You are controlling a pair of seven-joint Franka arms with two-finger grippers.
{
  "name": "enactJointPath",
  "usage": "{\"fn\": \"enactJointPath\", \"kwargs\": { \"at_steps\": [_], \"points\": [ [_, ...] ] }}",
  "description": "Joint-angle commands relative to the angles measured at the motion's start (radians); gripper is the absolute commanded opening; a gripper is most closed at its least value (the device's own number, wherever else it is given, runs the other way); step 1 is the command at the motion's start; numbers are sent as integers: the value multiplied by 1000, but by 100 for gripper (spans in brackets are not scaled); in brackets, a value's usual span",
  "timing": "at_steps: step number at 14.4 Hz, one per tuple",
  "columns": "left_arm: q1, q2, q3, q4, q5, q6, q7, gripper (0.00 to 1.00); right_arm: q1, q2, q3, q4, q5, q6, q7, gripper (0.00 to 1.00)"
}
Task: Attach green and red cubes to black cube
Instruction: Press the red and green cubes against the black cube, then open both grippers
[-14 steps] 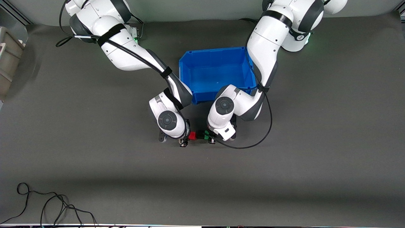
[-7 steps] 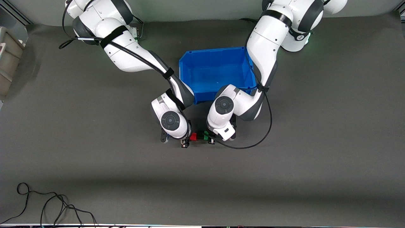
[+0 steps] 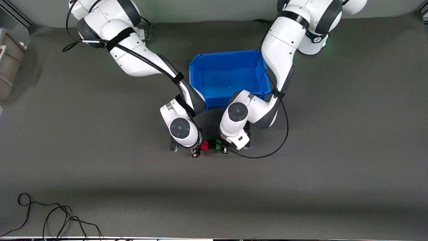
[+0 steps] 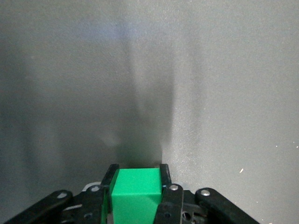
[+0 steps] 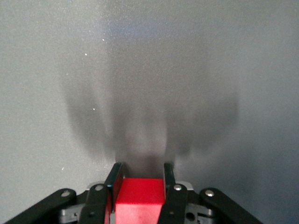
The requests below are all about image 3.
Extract grey metal frame rail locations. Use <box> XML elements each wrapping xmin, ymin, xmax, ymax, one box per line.
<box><xmin>0</xmin><ymin>0</ymin><xmax>35</xmax><ymax>27</ymax></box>

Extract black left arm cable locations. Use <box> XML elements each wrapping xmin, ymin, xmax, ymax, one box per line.
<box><xmin>227</xmin><ymin>32</ymin><xmax>290</xmax><ymax>159</ymax></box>

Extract black right arm base cables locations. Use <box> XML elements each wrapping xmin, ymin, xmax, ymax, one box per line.
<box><xmin>139</xmin><ymin>15</ymin><xmax>153</xmax><ymax>43</ymax></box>

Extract black left arm base cables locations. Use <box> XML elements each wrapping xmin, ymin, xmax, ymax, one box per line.
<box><xmin>252</xmin><ymin>19</ymin><xmax>278</xmax><ymax>27</ymax></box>

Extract black arm base cables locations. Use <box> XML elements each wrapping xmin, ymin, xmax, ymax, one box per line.
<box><xmin>252</xmin><ymin>19</ymin><xmax>278</xmax><ymax>27</ymax></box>
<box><xmin>139</xmin><ymin>15</ymin><xmax>153</xmax><ymax>43</ymax></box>

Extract beige box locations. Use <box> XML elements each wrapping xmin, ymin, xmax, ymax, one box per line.
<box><xmin>0</xmin><ymin>28</ymin><xmax>26</xmax><ymax>107</ymax></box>

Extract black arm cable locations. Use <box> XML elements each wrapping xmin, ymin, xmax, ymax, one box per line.
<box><xmin>227</xmin><ymin>32</ymin><xmax>290</xmax><ymax>159</ymax></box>
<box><xmin>62</xmin><ymin>0</ymin><xmax>201</xmax><ymax>134</ymax></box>

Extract thin black loose cable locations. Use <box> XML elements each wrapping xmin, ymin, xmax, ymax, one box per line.
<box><xmin>0</xmin><ymin>193</ymin><xmax>102</xmax><ymax>239</ymax></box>

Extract blue plastic bin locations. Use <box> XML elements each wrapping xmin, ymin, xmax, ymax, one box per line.
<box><xmin>189</xmin><ymin>49</ymin><xmax>272</xmax><ymax>111</ymax></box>

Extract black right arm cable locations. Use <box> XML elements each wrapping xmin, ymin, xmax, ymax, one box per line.
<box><xmin>62</xmin><ymin>0</ymin><xmax>201</xmax><ymax>134</ymax></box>

